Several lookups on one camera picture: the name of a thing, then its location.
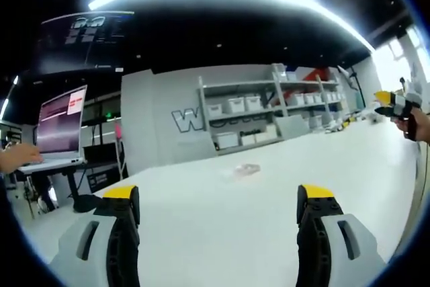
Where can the black printed box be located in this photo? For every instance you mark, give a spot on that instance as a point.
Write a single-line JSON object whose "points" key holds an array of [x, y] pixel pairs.
{"points": [[102, 179]]}

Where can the white stand with pink tag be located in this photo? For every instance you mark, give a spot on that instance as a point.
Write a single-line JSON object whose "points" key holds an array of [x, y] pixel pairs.
{"points": [[118, 130]]}

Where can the white shelf with bins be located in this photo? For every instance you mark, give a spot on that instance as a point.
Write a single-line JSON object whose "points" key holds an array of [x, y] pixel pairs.
{"points": [[235, 105]]}

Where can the black monitor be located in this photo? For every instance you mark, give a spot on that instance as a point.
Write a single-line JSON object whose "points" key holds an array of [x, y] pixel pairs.
{"points": [[99, 152]]}

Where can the silver laptop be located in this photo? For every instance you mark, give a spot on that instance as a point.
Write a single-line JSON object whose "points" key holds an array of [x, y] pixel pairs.
{"points": [[60, 125]]}

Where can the grey metal shelf unit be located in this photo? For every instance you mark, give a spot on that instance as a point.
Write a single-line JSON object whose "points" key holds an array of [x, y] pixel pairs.
{"points": [[242, 115], [312, 99]]}

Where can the black stand with white head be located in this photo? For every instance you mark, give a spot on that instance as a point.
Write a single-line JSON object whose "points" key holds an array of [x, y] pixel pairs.
{"points": [[352, 82]]}

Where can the dark hanging ceiling screen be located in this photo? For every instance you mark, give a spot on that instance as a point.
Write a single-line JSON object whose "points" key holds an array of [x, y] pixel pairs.
{"points": [[84, 41]]}

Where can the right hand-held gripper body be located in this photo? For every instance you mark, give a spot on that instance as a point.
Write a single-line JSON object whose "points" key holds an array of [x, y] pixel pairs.
{"points": [[415, 97]]}

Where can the grey board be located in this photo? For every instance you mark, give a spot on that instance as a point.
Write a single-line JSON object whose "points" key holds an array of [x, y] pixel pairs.
{"points": [[292, 127]]}

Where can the black-framed glass partition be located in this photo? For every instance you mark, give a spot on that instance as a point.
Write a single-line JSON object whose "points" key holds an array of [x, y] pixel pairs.
{"points": [[100, 125]]}

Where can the clear resealable bag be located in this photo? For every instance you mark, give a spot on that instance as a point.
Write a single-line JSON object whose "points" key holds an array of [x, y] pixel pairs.
{"points": [[245, 169]]}

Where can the laptop desk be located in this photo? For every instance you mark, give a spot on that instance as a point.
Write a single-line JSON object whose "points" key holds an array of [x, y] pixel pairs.
{"points": [[72, 179]]}

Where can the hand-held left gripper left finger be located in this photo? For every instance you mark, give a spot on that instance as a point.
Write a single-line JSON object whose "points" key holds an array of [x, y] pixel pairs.
{"points": [[117, 250]]}

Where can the outlined wall lettering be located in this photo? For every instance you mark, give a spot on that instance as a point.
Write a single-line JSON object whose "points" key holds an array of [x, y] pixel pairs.
{"points": [[184, 120]]}

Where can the person's right hand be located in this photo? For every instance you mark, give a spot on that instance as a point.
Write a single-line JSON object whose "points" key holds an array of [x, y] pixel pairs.
{"points": [[424, 125]]}

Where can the white yellow device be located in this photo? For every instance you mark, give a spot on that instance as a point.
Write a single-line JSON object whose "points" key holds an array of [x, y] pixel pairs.
{"points": [[336, 125]]}

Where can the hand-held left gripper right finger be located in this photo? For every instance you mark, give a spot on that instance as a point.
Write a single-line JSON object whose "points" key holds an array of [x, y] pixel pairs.
{"points": [[319, 250]]}

